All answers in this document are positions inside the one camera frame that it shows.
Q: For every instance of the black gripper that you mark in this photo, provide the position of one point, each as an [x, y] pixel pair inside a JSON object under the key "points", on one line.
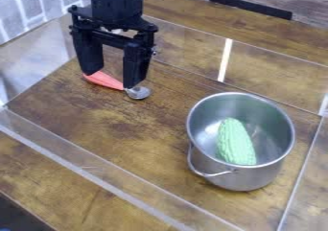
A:
{"points": [[93, 23]]}

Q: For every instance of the green bumpy bitter gourd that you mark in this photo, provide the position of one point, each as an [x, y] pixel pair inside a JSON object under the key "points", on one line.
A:
{"points": [[235, 144]]}

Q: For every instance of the silver metal pot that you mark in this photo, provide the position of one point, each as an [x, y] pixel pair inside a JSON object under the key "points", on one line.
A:
{"points": [[271, 130]]}

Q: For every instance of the red handled metal spoon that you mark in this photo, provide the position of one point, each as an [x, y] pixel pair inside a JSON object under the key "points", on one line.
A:
{"points": [[103, 79]]}

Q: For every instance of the black wall strip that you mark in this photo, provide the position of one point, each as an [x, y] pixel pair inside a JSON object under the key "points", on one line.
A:
{"points": [[254, 7]]}

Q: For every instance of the clear acrylic enclosure wall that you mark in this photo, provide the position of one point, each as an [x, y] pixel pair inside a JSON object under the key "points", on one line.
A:
{"points": [[97, 162]]}

